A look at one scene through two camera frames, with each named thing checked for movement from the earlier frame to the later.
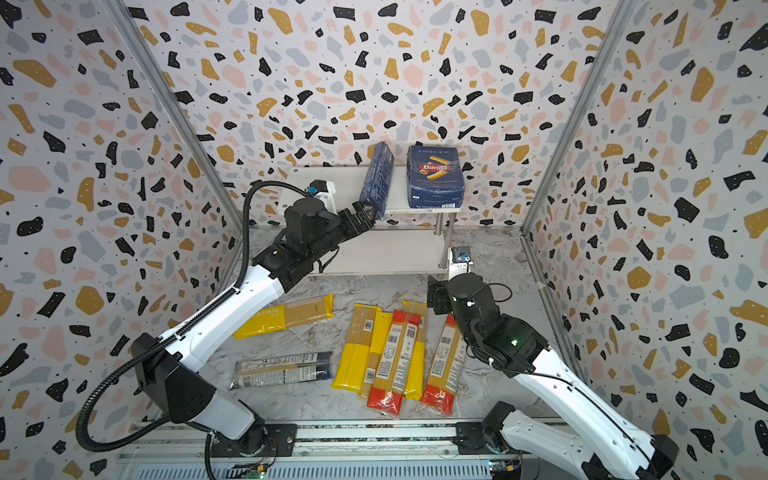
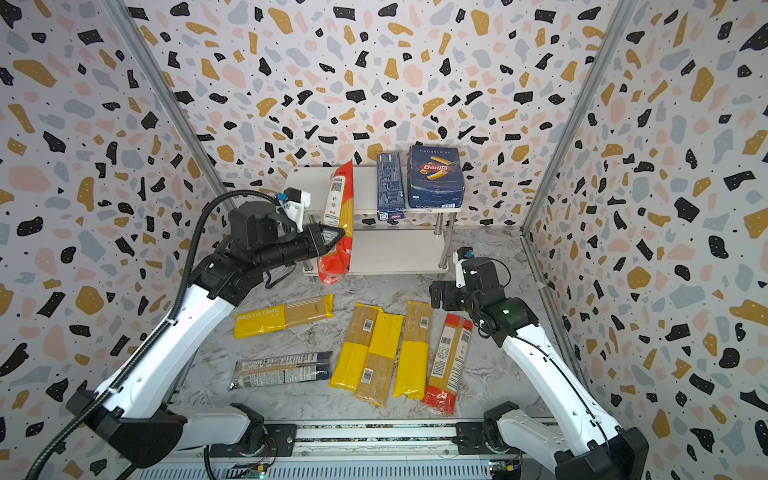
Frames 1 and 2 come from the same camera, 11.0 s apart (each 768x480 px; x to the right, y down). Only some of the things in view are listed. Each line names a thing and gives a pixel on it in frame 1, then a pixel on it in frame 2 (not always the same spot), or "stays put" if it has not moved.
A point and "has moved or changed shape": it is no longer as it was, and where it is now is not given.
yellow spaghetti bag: x=352 y=361 stays put
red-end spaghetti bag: x=387 y=392 → x=334 y=267
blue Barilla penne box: x=435 y=177 stays put
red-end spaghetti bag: x=447 y=368 stays put
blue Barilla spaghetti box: x=377 y=178 has moved or changed shape
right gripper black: x=438 y=294 stays put
